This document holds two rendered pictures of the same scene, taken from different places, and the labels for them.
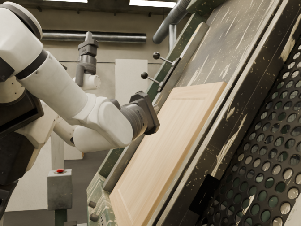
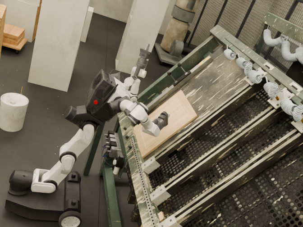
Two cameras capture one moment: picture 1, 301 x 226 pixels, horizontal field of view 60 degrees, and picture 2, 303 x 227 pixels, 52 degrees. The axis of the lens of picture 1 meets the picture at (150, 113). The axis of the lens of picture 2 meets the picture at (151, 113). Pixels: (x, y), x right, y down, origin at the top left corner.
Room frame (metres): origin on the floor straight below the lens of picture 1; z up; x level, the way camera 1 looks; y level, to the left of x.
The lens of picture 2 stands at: (-1.39, 0.40, 2.34)
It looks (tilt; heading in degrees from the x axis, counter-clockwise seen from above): 26 degrees down; 352
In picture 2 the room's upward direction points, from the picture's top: 22 degrees clockwise
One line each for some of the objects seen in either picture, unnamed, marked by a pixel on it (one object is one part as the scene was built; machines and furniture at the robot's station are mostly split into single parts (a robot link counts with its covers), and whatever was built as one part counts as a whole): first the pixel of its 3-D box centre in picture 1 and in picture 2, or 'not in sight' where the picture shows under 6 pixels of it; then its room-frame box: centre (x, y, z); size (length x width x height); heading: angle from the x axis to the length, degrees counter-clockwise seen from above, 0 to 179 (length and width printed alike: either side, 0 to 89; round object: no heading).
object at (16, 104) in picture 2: not in sight; (13, 108); (1.82, 1.52, 0.24); 0.32 x 0.30 x 0.47; 9
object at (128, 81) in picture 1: (130, 115); (143, 22); (5.05, 0.39, 1.03); 0.60 x 0.58 x 2.05; 9
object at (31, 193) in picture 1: (34, 132); (62, 25); (3.50, 1.56, 0.88); 0.90 x 0.60 x 1.75; 9
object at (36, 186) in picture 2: not in sight; (44, 180); (0.78, 0.80, 0.28); 0.21 x 0.20 x 0.13; 105
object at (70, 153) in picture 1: (70, 141); (77, 21); (5.93, 1.84, 0.36); 0.58 x 0.45 x 0.72; 99
